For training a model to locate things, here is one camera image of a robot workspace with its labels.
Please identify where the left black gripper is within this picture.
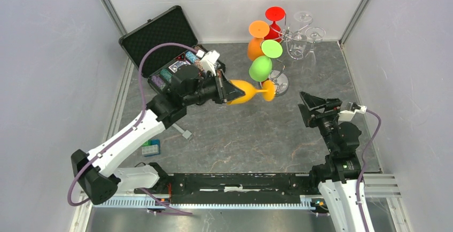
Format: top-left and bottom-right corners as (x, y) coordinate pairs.
(184, 70), (245, 106)

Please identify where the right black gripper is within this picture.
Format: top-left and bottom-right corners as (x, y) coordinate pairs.
(298, 90), (342, 153)

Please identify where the green plastic wine glass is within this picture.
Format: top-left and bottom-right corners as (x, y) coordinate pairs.
(249, 40), (283, 82)

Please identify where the yellow plastic wine glass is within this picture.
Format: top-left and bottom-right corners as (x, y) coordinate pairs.
(227, 80), (275, 105)

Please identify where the clear wine glass front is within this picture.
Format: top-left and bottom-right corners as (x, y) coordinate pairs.
(302, 27), (326, 77)

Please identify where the clear wine glass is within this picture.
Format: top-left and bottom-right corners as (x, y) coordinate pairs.
(302, 27), (326, 77)
(285, 11), (313, 60)

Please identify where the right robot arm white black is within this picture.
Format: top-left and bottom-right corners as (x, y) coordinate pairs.
(298, 91), (374, 231)

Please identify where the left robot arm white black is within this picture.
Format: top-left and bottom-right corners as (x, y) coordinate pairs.
(70, 65), (246, 205)

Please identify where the clear wine glass rear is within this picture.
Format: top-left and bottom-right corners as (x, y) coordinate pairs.
(285, 11), (313, 60)

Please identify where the orange plastic wine glass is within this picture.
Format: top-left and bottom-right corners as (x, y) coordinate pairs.
(247, 20), (270, 61)

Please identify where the chrome wine glass rack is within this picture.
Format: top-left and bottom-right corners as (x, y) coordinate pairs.
(268, 15), (313, 97)

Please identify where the red plastic wine glass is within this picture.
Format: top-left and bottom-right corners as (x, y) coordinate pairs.
(264, 6), (286, 43)

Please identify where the playing card deck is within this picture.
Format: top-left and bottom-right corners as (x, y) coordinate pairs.
(168, 60), (190, 73)

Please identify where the black poker chip case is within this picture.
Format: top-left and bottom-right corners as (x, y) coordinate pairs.
(119, 5), (225, 95)

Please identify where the green toy brick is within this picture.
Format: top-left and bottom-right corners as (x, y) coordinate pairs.
(142, 140), (151, 147)

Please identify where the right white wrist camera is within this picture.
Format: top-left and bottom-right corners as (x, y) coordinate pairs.
(338, 102), (367, 122)

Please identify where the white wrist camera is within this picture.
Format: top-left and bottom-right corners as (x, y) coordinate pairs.
(338, 102), (367, 122)
(198, 50), (220, 76)

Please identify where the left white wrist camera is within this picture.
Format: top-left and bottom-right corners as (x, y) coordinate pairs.
(198, 50), (220, 76)

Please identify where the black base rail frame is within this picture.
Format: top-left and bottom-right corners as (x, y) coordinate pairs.
(100, 167), (324, 210)

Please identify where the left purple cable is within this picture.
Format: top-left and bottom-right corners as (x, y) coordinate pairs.
(67, 42), (205, 207)

